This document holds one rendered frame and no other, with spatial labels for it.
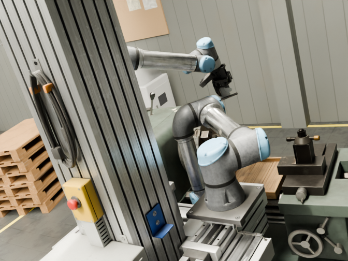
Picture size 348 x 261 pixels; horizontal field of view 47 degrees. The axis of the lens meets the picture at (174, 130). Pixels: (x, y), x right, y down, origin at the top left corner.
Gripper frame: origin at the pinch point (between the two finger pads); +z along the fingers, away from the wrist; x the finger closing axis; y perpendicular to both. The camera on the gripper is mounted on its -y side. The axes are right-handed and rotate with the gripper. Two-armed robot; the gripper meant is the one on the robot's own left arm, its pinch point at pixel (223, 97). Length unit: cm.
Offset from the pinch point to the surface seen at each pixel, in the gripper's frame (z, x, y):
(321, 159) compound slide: 24, -24, 47
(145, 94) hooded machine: 126, 181, -200
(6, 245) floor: 128, -37, -270
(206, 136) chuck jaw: 8.2, -20.6, -6.9
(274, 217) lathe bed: 46, -41, 22
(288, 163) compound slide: 22.3, -27.4, 33.1
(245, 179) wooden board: 37.7, -24.8, 6.0
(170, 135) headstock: 3.9, -22.7, -26.0
